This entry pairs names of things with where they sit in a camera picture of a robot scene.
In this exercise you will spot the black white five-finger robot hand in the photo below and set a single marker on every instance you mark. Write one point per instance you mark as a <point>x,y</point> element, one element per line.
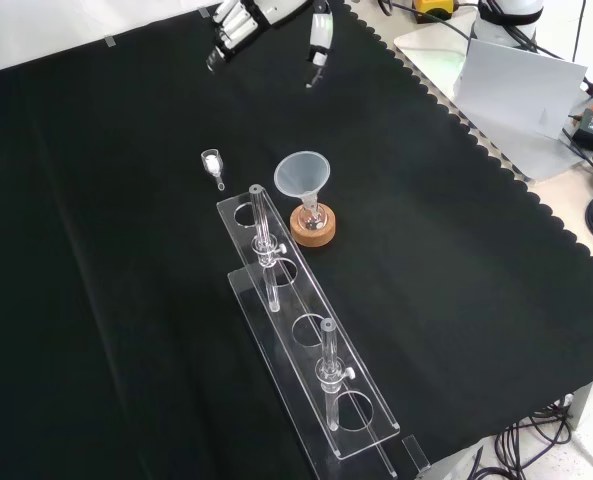
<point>236,25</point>

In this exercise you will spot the clear glass weighing funnel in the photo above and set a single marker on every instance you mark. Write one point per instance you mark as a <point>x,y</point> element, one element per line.
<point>211,162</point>

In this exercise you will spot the translucent plastic funnel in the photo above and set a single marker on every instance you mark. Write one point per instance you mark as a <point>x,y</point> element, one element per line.
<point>301,175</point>

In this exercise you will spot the clear acrylic funnel stand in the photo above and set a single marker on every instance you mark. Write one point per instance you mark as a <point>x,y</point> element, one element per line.
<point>321,350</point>

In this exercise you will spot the grey tape piece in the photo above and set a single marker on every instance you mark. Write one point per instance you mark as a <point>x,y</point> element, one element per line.
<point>111,41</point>
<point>205,12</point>

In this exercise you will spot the yellow stop button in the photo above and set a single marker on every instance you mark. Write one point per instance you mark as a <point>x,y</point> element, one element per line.
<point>428,7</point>

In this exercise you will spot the small round-bottom glass flask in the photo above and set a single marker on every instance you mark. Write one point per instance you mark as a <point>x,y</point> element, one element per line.
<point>312,217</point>

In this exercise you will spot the black bench cloth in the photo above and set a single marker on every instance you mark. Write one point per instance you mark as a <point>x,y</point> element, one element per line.
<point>126,300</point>

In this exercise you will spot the clear cloth clamp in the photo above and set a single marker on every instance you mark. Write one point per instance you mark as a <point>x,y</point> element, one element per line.
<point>416,452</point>

